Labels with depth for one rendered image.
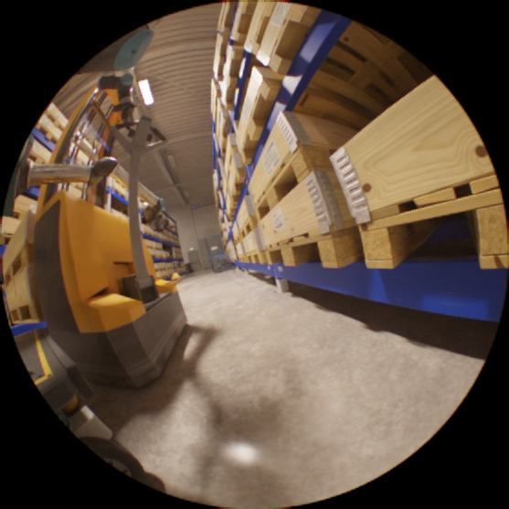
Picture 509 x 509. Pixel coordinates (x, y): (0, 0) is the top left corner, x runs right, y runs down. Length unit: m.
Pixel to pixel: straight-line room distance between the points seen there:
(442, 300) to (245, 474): 0.56
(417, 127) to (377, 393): 0.57
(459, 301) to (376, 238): 0.28
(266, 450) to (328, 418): 0.15
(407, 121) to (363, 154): 0.15
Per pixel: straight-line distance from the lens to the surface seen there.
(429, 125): 0.39
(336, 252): 0.53
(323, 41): 0.78
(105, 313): 0.60
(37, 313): 1.27
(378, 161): 0.41
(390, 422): 0.44
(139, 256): 0.78
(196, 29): 7.43
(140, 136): 1.13
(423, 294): 0.48
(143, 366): 0.67
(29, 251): 1.32
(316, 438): 0.42
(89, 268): 0.73
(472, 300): 0.47
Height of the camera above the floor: 0.40
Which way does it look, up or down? 1 degrees down
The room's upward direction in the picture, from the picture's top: 14 degrees counter-clockwise
